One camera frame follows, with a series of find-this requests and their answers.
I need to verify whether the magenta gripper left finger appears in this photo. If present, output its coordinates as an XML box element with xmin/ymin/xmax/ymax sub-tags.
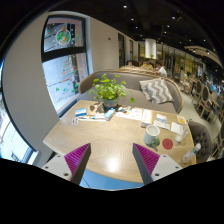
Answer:
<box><xmin>41</xmin><ymin>142</ymin><xmax>92</xmax><ymax>186</ymax></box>

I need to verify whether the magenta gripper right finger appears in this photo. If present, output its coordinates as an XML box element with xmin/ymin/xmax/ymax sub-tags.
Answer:
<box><xmin>131</xmin><ymin>142</ymin><xmax>184</xmax><ymax>186</ymax></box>

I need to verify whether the black framed window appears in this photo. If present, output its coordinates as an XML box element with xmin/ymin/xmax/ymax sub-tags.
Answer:
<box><xmin>42</xmin><ymin>15</ymin><xmax>89</xmax><ymax>114</ymax></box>

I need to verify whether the person in white shirt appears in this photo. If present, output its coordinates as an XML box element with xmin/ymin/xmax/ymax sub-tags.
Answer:
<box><xmin>156</xmin><ymin>61</ymin><xmax>167</xmax><ymax>77</ymax></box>

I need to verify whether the white green ceramic mug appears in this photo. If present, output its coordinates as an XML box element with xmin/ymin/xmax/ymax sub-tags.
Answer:
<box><xmin>143</xmin><ymin>125</ymin><xmax>160</xmax><ymax>146</ymax></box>

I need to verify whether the white blue card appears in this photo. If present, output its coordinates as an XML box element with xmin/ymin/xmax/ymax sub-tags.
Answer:
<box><xmin>156</xmin><ymin>114</ymin><xmax>167</xmax><ymax>122</ymax></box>

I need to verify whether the light blue small box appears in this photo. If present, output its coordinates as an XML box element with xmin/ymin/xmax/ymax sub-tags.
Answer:
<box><xmin>104</xmin><ymin>109</ymin><xmax>115</xmax><ymax>121</ymax></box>

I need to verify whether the white printed menu sheet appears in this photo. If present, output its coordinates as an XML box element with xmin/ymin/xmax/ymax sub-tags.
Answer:
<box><xmin>116</xmin><ymin>107</ymin><xmax>142</xmax><ymax>120</ymax></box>

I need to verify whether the person in yellow shirt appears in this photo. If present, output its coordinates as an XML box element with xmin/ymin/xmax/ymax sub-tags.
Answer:
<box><xmin>142</xmin><ymin>59</ymin><xmax>153</xmax><ymax>70</ymax></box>

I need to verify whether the grey white chevron pillow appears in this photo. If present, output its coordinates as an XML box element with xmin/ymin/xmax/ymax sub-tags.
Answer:
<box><xmin>140</xmin><ymin>78</ymin><xmax>173</xmax><ymax>104</ymax></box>

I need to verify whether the blue white tissue pack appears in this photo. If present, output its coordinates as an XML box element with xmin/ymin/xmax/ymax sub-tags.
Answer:
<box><xmin>75</xmin><ymin>108</ymin><xmax>87</xmax><ymax>117</ymax></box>

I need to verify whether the red round coaster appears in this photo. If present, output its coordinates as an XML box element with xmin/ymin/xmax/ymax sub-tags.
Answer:
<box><xmin>162</xmin><ymin>138</ymin><xmax>173</xmax><ymax>150</ymax></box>

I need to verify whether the grey curved sofa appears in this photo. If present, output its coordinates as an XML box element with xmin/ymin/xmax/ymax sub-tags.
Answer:
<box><xmin>77</xmin><ymin>70</ymin><xmax>184</xmax><ymax>114</ymax></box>

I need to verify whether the clear plastic water bottle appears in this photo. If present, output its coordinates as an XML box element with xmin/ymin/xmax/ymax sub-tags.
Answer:
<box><xmin>182</xmin><ymin>143</ymin><xmax>201</xmax><ymax>164</ymax></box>

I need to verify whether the yellow small card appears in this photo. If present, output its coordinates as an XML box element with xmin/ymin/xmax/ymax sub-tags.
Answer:
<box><xmin>177</xmin><ymin>116</ymin><xmax>187</xmax><ymax>124</ymax></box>

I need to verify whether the green potted plant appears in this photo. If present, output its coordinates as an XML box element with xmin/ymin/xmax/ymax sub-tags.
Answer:
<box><xmin>89</xmin><ymin>74</ymin><xmax>127</xmax><ymax>108</ymax></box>

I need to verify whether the wooden dining chair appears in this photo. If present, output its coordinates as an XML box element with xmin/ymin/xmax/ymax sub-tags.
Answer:
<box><xmin>197</xmin><ymin>86</ymin><xmax>211</xmax><ymax>116</ymax></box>

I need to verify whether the dark grey tufted chair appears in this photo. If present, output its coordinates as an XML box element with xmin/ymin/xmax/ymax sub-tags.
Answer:
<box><xmin>188</xmin><ymin>121</ymin><xmax>212</xmax><ymax>163</ymax></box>

